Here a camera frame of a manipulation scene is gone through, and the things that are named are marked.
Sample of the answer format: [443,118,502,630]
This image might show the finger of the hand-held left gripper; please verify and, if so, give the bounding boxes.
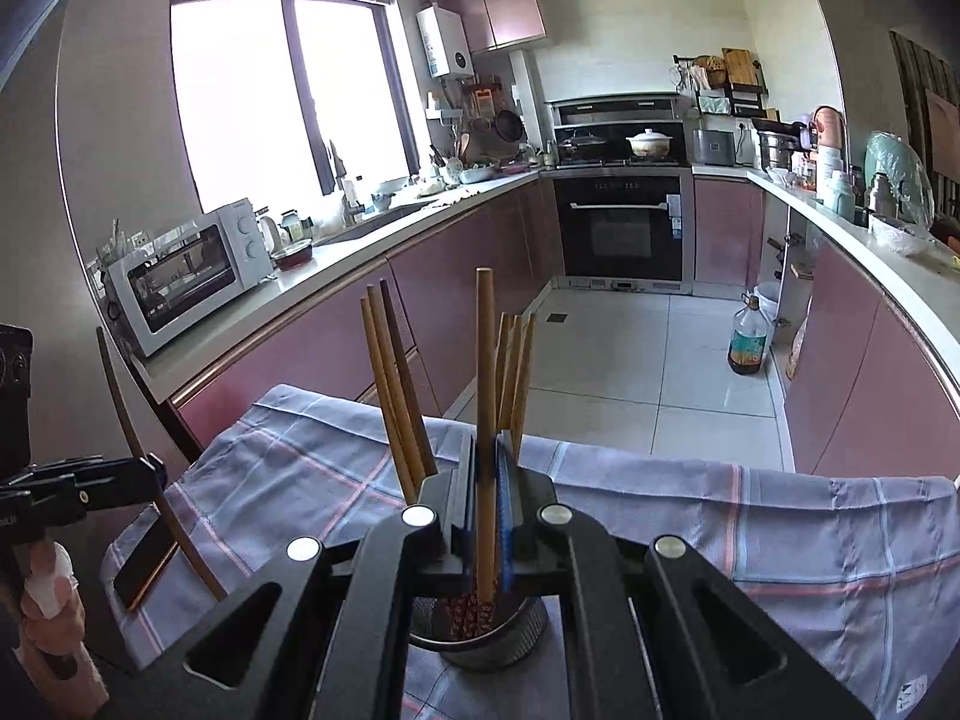
[22,454,107,486]
[77,452,167,520]

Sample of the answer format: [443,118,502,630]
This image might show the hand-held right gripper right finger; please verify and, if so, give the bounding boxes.
[495,431,875,720]

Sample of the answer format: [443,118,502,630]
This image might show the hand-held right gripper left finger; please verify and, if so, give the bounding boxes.
[97,431,481,720]

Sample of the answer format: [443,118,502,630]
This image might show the red-ended bamboo chopstick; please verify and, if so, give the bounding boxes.
[96,326,228,602]
[475,267,500,608]

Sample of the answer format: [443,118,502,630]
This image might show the black mesh utensil holder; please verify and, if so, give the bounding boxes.
[409,592,548,674]

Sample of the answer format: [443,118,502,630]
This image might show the bunch of bamboo chopsticks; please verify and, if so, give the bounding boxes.
[360,279,537,642]

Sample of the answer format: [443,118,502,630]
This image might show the person's left hand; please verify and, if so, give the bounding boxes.
[17,542,86,685]

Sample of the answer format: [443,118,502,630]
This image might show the black smartphone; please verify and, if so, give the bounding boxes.
[112,517,181,612]

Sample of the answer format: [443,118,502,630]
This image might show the white toaster oven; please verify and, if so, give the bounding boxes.
[101,199,277,359]

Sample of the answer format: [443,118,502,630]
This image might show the blue checked tablecloth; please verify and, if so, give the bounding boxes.
[100,384,960,720]

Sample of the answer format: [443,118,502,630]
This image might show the pink base cabinets long run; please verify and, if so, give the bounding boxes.
[169,178,563,451]

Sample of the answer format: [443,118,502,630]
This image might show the dark red bowl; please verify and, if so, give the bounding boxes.
[271,238,314,271]

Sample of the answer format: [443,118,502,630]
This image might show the cooking oil bottle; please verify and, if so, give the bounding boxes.
[727,292,767,376]

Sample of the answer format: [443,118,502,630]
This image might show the built-in black oven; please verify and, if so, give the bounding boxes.
[553,169,695,287]

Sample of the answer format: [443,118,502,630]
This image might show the pink base cabinets curved run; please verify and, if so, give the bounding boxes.
[694,174,960,481]

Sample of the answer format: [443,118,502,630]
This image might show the kitchen window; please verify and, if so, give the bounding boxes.
[169,0,421,215]

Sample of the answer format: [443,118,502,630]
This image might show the black lidded pot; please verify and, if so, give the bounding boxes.
[559,129,607,162]

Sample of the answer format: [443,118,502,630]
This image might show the white casserole pot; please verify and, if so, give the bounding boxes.
[626,127,674,160]

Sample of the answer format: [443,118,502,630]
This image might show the steel range hood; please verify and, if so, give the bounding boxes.
[545,94,687,128]

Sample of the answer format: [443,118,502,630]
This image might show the stainless steel rice cooker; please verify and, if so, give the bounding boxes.
[691,127,737,167]

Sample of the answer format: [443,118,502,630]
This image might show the stainless steamer pot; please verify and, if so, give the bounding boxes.
[756,127,800,172]

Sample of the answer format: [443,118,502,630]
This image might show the white plastic containers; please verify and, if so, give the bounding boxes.
[814,146,856,218]

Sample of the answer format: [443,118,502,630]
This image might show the plastic-wrapped bowl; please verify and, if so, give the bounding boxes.
[868,214,935,256]

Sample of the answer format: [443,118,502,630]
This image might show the pink kettle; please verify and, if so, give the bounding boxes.
[811,105,848,158]

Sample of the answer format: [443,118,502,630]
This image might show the wooden cutting board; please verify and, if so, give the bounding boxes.
[722,47,762,87]

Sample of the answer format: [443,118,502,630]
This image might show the green plastic-covered appliance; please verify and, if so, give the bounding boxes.
[862,131,935,222]

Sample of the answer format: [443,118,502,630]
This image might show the black wall storage rack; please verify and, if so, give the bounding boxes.
[673,47,767,117]

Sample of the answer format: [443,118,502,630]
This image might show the white wall water heater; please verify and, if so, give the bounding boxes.
[417,4,475,80]

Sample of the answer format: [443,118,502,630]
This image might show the pink wall cabinet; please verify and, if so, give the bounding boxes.
[439,0,547,53]

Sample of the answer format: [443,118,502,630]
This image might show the wooden slat wall panel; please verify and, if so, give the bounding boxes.
[889,30,960,188]

